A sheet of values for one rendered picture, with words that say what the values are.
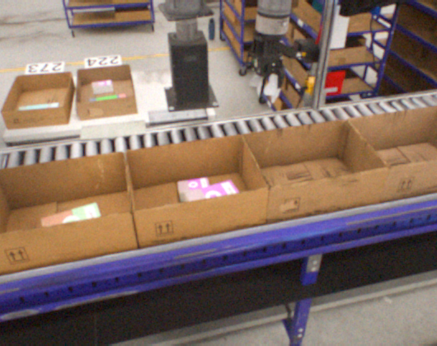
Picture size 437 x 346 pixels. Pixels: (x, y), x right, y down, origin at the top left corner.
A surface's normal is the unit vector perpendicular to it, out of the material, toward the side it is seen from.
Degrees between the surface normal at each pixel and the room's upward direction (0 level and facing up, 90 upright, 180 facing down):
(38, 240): 91
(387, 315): 0
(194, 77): 90
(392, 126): 90
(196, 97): 90
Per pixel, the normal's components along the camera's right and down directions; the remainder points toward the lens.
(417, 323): 0.00, -0.78
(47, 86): 0.18, 0.59
